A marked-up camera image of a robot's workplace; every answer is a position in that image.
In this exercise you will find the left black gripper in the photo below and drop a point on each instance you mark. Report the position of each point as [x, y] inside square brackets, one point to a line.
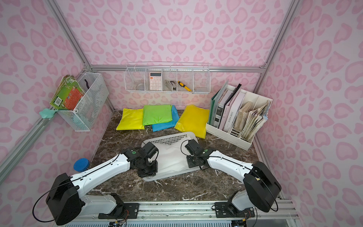
[148, 171]

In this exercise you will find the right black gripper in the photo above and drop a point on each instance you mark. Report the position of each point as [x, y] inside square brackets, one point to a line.
[193, 162]

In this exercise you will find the white raincoat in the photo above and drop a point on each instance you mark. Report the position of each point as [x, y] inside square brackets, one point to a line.
[171, 161]

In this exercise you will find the white perforated plastic basket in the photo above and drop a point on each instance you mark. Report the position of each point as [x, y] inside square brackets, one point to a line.
[174, 139]

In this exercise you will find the green raincoat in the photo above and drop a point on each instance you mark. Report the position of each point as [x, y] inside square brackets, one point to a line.
[157, 114]

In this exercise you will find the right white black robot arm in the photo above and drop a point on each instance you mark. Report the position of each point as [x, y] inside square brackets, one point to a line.
[261, 186]

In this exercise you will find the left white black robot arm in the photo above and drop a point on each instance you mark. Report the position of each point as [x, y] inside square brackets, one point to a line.
[69, 199]

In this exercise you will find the lime yellow folded raincoat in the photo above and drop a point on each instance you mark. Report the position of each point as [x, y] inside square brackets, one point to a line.
[132, 119]

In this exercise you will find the white desktop file organizer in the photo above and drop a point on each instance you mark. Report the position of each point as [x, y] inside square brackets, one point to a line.
[236, 115]

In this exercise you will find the green file folder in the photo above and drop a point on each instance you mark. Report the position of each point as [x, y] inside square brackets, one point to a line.
[214, 103]

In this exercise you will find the stack of beige papers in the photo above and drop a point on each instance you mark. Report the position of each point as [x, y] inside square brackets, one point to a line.
[249, 121]

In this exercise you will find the blue lidded jar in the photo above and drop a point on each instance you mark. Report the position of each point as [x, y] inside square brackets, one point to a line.
[81, 165]

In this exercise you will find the yellow black utility knife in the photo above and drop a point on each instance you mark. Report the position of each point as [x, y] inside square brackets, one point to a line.
[184, 86]

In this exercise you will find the grey stapler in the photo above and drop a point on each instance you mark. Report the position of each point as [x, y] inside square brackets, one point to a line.
[171, 85]

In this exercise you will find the pink white calculator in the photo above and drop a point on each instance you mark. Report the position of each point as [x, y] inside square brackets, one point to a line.
[155, 81]

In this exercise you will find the green red booklet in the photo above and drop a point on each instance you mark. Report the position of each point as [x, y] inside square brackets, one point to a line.
[68, 94]

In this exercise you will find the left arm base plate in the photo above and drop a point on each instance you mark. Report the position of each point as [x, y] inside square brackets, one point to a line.
[124, 211]

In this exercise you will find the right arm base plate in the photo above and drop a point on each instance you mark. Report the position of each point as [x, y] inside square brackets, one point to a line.
[227, 210]

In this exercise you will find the white mesh wall basket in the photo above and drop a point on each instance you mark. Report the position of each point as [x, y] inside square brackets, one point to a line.
[86, 110]

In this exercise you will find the white wire wall shelf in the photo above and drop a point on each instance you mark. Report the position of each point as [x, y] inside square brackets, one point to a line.
[196, 77]

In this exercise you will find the mint green wall hook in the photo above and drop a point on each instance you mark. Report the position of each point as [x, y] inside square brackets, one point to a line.
[48, 113]

